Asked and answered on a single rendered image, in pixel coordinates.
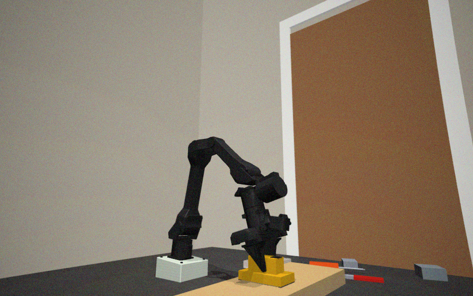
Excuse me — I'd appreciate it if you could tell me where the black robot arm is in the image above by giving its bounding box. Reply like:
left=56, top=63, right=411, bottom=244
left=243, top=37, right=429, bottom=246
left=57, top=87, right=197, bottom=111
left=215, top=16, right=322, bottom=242
left=167, top=137, right=291, bottom=260

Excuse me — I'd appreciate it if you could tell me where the orange-handled awl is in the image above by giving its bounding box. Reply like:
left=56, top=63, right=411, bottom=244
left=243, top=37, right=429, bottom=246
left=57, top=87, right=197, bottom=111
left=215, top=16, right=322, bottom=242
left=310, top=261, right=365, bottom=270

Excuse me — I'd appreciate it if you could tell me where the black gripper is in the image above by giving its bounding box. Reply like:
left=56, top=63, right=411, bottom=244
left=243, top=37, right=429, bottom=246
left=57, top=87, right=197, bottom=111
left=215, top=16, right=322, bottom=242
left=230, top=205, right=288, bottom=272

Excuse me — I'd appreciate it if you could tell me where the tan panel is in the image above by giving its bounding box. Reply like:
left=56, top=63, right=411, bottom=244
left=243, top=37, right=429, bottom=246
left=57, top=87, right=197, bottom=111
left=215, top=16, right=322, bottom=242
left=175, top=262, right=346, bottom=296

